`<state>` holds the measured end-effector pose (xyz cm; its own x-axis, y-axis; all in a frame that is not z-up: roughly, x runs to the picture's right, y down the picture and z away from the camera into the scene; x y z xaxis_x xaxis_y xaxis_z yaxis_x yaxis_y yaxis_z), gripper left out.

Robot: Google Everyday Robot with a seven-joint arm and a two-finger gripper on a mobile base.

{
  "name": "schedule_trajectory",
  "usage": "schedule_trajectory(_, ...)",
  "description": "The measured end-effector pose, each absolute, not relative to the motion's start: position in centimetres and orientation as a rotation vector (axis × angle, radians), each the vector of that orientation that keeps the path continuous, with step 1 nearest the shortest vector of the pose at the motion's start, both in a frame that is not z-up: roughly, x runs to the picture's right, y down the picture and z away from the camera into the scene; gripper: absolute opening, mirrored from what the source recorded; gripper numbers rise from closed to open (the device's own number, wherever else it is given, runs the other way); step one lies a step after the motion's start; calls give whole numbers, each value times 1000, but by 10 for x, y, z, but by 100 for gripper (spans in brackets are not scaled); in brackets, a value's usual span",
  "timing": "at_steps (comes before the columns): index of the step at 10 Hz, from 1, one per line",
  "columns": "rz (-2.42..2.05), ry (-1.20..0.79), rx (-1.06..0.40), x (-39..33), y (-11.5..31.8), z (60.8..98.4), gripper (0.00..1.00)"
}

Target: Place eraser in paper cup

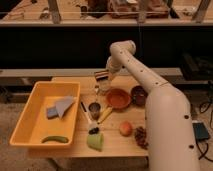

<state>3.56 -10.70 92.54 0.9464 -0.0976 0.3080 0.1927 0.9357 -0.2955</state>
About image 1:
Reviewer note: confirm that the dark brown bowl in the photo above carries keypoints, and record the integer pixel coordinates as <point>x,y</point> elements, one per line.
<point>138,96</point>

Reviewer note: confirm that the wooden shelf with clutter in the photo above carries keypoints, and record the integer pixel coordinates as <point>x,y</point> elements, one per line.
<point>106,12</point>

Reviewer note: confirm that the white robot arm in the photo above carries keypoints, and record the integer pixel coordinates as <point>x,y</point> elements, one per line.
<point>170,133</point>

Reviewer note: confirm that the dark grape bunch toy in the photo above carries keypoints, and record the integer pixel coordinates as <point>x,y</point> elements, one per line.
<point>140,137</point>

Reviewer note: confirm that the orange peach toy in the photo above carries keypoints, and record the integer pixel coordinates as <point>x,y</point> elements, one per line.
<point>125,128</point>

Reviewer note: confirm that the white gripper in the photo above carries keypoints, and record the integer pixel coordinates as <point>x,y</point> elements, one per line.
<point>102,78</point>

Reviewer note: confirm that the green paper cup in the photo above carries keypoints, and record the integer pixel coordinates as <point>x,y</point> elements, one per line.
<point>95,141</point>

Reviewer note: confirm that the yellow plastic bin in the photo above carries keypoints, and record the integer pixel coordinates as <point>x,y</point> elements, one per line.
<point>33,124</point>

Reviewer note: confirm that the grey cloth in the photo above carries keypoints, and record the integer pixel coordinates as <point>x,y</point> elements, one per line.
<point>63,104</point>

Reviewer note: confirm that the blue sponge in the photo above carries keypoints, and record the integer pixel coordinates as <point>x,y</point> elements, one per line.
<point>51,112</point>

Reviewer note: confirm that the small metal cup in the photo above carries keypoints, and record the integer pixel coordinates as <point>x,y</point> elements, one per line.
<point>94,109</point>

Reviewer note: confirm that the orange bowl with yellow handle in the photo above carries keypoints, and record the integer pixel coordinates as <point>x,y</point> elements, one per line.
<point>116,99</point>

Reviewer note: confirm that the blue box on floor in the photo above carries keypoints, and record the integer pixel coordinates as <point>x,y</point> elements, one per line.
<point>201,132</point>

